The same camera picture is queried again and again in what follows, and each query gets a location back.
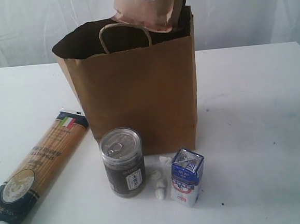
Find large brown paper bag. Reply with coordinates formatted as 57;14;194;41
52;6;198;155

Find blue white milk carton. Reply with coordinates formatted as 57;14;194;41
170;148;205;207

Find brown kraft pouch orange label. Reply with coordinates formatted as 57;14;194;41
112;0;186;33

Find spaghetti packet dark blue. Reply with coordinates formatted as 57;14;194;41
0;110;89;224

